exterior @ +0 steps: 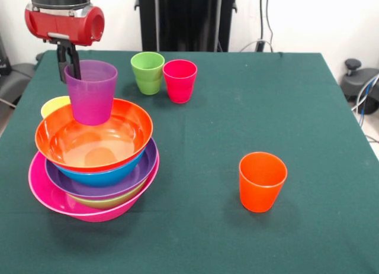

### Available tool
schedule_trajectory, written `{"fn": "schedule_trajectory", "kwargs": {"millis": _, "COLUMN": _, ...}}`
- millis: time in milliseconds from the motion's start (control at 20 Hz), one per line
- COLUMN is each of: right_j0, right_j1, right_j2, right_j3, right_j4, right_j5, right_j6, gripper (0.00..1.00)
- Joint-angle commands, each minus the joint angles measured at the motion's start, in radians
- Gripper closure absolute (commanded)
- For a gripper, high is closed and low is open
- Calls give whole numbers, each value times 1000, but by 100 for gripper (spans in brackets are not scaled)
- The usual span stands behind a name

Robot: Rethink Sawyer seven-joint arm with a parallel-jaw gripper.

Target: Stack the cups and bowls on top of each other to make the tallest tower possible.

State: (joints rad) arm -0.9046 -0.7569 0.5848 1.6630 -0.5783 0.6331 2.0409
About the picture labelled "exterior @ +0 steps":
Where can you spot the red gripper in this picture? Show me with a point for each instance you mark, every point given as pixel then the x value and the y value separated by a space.
pixel 65 27

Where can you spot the purple cup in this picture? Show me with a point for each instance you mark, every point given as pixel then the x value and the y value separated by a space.
pixel 91 96

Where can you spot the orange bowl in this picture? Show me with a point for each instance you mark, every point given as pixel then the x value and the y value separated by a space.
pixel 130 132

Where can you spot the blue bowl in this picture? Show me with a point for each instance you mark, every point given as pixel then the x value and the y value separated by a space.
pixel 103 177

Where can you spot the pink bowl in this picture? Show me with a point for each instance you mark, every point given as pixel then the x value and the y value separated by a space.
pixel 44 188

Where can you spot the purple bowl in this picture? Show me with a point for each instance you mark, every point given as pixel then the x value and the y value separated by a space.
pixel 148 164

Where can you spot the green bowl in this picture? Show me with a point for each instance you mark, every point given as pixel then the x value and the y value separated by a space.
pixel 103 203

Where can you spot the yellow cup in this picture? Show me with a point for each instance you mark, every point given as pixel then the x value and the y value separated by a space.
pixel 51 106

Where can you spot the black equipment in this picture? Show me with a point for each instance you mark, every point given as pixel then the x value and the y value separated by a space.
pixel 20 72

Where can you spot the green cup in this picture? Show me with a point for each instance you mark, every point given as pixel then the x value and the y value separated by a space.
pixel 147 61
pixel 149 87

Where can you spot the red cup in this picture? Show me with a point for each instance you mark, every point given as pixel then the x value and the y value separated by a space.
pixel 179 84

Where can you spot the black plug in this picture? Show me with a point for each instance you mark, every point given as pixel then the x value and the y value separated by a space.
pixel 260 46

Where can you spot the orange cup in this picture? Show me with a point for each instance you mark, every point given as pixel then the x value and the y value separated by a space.
pixel 260 191

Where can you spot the dark green tablecloth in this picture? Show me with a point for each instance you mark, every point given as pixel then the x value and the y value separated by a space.
pixel 311 226

